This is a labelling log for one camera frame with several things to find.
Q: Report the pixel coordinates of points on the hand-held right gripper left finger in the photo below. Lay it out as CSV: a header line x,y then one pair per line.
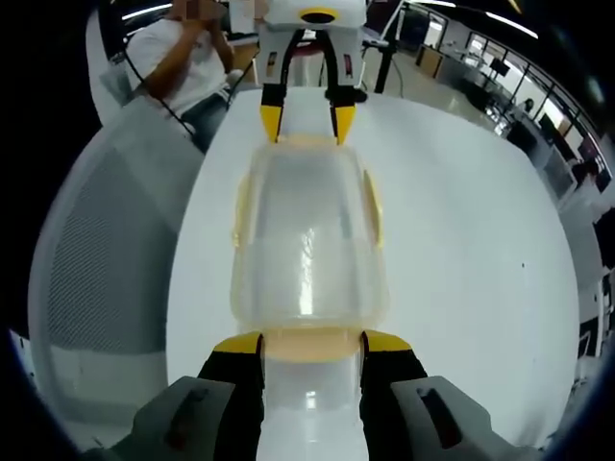
x,y
230,384

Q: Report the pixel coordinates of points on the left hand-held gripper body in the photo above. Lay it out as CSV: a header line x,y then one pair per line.
x,y
346,12

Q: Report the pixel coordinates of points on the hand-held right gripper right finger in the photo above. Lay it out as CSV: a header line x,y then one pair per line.
x,y
389,384

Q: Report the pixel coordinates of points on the clear plastic box yellow buckles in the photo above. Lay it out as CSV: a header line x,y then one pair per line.
x,y
307,216

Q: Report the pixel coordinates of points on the black pole stand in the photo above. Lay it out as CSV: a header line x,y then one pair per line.
x,y
386,57

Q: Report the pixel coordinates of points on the person's jeans leg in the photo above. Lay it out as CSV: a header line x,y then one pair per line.
x,y
206,120

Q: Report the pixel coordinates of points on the person's white shirt torso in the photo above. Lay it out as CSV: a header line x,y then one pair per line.
x,y
202,81

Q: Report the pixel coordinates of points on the wooden cabinet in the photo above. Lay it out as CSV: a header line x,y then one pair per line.
x,y
430,61

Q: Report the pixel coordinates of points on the black monitor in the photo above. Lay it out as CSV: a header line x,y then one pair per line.
x,y
499,67
552,127

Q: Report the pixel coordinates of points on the white office chair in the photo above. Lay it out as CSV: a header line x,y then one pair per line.
x,y
108,81

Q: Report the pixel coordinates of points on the grey mesh office chair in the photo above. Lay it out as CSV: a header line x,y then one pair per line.
x,y
110,249

